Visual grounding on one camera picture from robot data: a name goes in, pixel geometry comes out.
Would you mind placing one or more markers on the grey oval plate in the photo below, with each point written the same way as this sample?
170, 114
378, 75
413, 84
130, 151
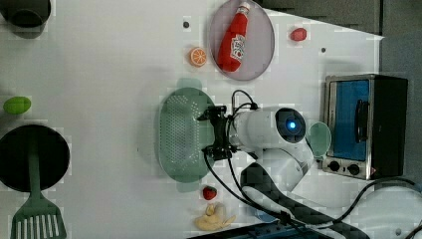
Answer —
260, 39

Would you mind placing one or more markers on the orange slice toy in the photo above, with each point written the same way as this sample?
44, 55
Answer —
197, 57

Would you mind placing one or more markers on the black cup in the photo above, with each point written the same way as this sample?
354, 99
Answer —
26, 13

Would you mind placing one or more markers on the green lime toy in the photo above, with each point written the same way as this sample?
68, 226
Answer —
17, 105

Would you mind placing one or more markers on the blue bowl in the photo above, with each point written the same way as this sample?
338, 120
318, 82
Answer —
265, 217

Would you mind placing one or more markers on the black round pan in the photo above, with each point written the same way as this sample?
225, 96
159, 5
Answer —
54, 157

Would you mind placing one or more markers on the green oval strainer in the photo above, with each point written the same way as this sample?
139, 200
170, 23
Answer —
181, 136

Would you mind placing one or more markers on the green slotted spatula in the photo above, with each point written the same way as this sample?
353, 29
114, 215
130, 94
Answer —
38, 217

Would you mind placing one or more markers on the red ketchup bottle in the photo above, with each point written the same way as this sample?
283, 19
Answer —
233, 44

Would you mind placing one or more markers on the green cup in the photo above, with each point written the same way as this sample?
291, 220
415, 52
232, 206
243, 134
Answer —
319, 138

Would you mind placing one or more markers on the small red strawberry toy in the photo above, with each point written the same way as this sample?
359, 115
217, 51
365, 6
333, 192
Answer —
209, 192

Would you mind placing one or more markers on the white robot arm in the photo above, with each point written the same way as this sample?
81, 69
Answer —
276, 139

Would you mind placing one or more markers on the black toaster oven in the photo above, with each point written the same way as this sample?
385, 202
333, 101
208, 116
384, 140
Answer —
366, 115

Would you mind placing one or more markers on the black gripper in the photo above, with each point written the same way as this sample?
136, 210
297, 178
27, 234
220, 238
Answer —
221, 147

